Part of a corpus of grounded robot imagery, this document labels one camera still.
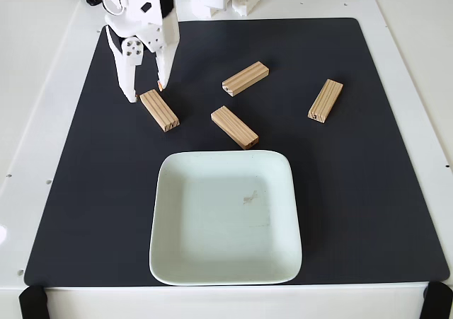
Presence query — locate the grooved wooden block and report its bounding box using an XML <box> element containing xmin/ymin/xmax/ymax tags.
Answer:
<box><xmin>222</xmin><ymin>61</ymin><xmax>270</xmax><ymax>98</ymax></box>
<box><xmin>139</xmin><ymin>88</ymin><xmax>180</xmax><ymax>134</ymax></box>
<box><xmin>306</xmin><ymin>79</ymin><xmax>344</xmax><ymax>124</ymax></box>
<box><xmin>210</xmin><ymin>105</ymin><xmax>260</xmax><ymax>151</ymax></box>

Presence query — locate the black table mat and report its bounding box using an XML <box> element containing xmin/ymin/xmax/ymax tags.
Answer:
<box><xmin>23</xmin><ymin>17</ymin><xmax>451</xmax><ymax>287</ymax></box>

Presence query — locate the pale green square plate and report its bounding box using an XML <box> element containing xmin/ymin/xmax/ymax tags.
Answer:
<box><xmin>148</xmin><ymin>150</ymin><xmax>304</xmax><ymax>286</ymax></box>

